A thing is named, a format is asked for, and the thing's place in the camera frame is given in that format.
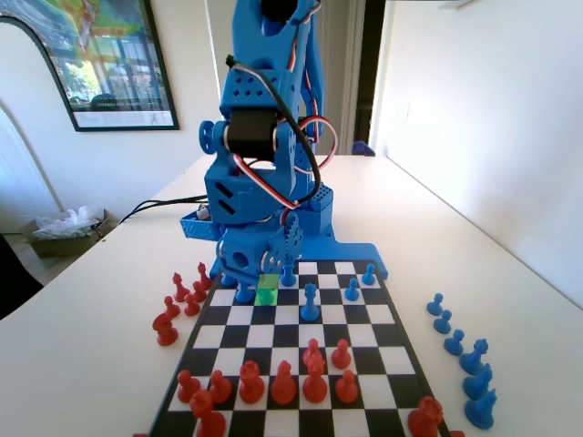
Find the blue chess rook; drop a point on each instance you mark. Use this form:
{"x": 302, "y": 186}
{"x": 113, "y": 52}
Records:
{"x": 287, "y": 275}

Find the blue chess knight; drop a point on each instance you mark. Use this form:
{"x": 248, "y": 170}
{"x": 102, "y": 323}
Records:
{"x": 480, "y": 412}
{"x": 477, "y": 384}

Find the red chess bishop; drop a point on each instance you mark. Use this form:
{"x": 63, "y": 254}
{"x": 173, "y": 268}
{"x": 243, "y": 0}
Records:
{"x": 179, "y": 289}
{"x": 203, "y": 277}
{"x": 283, "y": 386}

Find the clear plastic bag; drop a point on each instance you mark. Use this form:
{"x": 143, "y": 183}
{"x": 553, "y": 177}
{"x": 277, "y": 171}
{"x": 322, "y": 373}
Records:
{"x": 68, "y": 223}

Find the black white chessboard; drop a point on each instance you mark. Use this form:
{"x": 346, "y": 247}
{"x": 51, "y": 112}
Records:
{"x": 291, "y": 328}

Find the white arched board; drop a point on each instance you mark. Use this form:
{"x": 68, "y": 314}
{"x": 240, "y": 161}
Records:
{"x": 18, "y": 136}

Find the small blue plastic object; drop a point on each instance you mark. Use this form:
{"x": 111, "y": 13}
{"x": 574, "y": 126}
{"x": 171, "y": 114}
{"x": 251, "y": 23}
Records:
{"x": 362, "y": 149}

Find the cardboard box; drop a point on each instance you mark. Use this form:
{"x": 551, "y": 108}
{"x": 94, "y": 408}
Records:
{"x": 50, "y": 246}

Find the framed wall poster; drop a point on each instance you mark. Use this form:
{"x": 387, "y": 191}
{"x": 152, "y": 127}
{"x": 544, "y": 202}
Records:
{"x": 114, "y": 59}

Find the red chess knight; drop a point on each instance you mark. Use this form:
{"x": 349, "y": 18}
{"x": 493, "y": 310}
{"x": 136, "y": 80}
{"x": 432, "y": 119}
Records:
{"x": 164, "y": 328}

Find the red chess pawn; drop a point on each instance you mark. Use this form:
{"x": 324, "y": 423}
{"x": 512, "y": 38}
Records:
{"x": 199, "y": 292}
{"x": 340, "y": 356}
{"x": 191, "y": 306}
{"x": 220, "y": 389}
{"x": 187, "y": 388}
{"x": 312, "y": 349}
{"x": 170, "y": 308}
{"x": 346, "y": 389}

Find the blue arm base plate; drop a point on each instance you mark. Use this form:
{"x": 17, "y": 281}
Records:
{"x": 346, "y": 252}

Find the blue chess queen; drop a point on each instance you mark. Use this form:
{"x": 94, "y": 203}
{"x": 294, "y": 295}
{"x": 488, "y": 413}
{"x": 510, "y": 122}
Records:
{"x": 309, "y": 302}

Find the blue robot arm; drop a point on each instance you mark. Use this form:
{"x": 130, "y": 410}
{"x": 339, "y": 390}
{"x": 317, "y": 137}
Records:
{"x": 264, "y": 54}

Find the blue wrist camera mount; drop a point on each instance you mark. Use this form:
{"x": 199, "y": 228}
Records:
{"x": 200, "y": 227}

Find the white wall switch plate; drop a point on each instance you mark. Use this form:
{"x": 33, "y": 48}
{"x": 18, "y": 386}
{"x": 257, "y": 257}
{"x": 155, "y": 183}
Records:
{"x": 403, "y": 112}

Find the red chess queen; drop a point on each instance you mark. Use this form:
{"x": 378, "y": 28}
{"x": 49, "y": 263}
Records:
{"x": 314, "y": 384}

